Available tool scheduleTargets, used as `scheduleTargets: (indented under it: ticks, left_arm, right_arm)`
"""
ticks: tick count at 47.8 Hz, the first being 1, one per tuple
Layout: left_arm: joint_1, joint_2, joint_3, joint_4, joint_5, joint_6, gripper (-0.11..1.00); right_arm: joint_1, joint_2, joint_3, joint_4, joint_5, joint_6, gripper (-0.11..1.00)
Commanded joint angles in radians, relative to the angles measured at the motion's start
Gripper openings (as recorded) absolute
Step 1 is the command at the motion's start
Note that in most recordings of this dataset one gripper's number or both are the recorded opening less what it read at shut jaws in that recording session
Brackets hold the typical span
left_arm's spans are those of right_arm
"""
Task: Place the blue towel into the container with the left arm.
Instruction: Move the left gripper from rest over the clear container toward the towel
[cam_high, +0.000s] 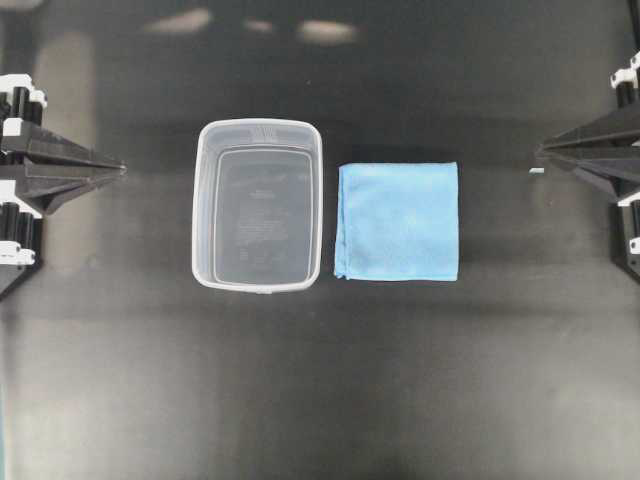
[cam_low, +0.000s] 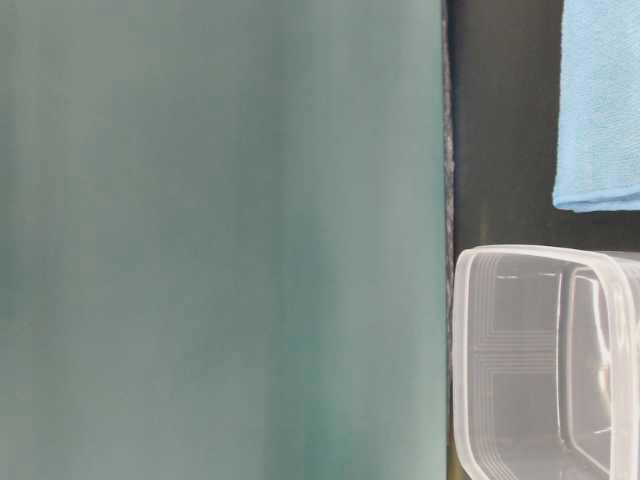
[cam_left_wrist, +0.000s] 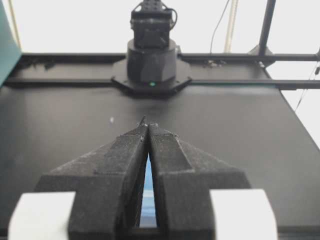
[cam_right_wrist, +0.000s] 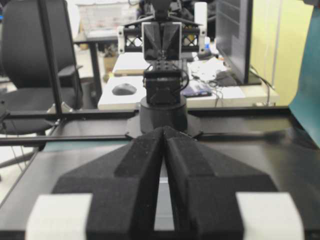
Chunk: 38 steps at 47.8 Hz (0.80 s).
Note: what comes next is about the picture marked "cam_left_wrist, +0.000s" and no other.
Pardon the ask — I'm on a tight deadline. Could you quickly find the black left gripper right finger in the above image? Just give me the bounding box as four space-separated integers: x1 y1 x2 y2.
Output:
148 123 251 240

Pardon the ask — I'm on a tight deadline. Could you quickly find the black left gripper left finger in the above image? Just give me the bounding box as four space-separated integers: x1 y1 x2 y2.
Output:
34 120 149 240

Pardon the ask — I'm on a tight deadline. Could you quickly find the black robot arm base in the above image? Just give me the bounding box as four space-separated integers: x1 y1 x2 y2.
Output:
111 0 192 95

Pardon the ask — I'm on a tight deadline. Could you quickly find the blue towel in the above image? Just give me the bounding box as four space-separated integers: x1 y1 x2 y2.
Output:
139 155 157 228

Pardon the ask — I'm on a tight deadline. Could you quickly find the teal panel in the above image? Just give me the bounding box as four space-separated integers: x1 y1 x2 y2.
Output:
0 2 22 87

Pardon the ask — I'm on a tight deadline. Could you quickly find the black aluminium frame rail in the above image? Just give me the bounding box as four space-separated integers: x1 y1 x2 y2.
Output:
4 53 320 95

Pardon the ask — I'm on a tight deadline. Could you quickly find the thin black cable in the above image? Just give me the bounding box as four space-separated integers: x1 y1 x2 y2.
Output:
209 0 232 54

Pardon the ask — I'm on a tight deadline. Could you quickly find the black vertical frame post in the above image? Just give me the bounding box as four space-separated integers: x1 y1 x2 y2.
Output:
258 0 276 56

